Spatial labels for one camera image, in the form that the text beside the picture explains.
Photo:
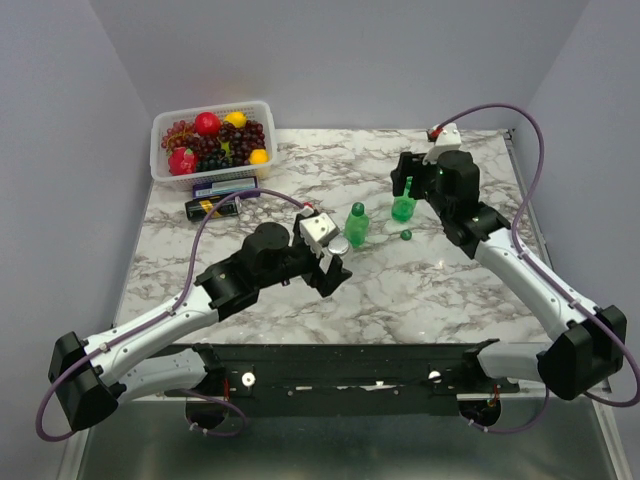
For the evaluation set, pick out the black base frame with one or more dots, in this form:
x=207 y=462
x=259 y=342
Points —
x=344 y=380

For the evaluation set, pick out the black drink can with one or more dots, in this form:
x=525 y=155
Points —
x=197 y=209

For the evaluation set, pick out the pink dragon fruit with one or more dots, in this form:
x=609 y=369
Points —
x=182 y=161

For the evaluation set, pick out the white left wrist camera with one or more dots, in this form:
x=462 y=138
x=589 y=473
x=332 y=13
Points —
x=318 y=231

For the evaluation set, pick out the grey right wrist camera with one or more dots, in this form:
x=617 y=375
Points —
x=441 y=140

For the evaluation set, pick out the yellow lemon front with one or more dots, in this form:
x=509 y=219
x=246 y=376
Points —
x=258 y=157

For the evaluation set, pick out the red grape bunch left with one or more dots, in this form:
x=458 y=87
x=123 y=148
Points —
x=177 y=136

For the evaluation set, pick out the yellow lemon back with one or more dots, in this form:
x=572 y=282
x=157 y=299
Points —
x=237 y=118

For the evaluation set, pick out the red apple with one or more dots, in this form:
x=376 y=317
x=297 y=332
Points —
x=207 y=124

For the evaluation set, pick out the green bottle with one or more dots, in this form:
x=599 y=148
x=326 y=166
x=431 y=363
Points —
x=357 y=225
x=403 y=206

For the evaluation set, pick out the yellow lemon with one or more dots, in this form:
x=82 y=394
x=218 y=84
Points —
x=237 y=118
x=258 y=157

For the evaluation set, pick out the purple flat box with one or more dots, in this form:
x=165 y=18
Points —
x=226 y=187

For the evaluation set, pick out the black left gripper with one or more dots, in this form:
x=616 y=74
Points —
x=327 y=283

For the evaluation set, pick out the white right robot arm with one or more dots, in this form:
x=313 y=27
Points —
x=585 y=339

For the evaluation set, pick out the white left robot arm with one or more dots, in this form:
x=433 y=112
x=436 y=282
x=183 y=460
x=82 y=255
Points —
x=91 y=377

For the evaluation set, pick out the black grape bunch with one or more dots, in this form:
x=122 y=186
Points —
x=214 y=160

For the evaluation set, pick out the clear glass jar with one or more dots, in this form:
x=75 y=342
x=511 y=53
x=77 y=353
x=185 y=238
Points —
x=339 y=246

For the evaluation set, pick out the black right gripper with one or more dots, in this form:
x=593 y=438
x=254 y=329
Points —
x=409 y=165

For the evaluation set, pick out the dark red grape bunch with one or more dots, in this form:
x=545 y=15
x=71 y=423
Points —
x=237 y=142

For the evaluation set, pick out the white plastic basket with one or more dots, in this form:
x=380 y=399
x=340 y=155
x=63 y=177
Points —
x=158 y=158

